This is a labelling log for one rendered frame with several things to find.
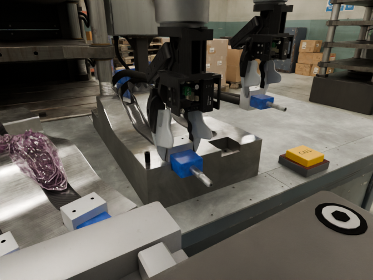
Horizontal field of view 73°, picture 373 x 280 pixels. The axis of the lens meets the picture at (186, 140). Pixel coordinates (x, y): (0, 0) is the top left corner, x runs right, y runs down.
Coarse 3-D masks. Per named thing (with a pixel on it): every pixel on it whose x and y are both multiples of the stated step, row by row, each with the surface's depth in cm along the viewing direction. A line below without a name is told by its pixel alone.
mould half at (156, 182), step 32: (96, 96) 69; (96, 128) 80; (128, 128) 60; (224, 128) 59; (128, 160) 51; (160, 160) 44; (224, 160) 50; (256, 160) 55; (160, 192) 44; (192, 192) 48
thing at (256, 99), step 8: (256, 88) 66; (240, 96) 68; (248, 96) 65; (256, 96) 64; (264, 96) 64; (240, 104) 68; (248, 104) 66; (256, 104) 64; (264, 104) 63; (272, 104) 61
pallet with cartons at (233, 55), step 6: (228, 48) 484; (228, 54) 484; (234, 54) 475; (240, 54) 472; (228, 60) 488; (234, 60) 478; (252, 60) 504; (258, 60) 519; (228, 66) 492; (234, 66) 482; (258, 66) 524; (228, 72) 496; (234, 72) 485; (258, 72) 531; (228, 78) 500; (234, 78) 489; (240, 78) 496; (234, 84) 493; (240, 84) 523
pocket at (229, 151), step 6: (222, 138) 53; (228, 138) 54; (216, 144) 53; (222, 144) 54; (228, 144) 54; (234, 144) 53; (240, 144) 50; (222, 150) 54; (228, 150) 54; (234, 150) 53; (222, 156) 49
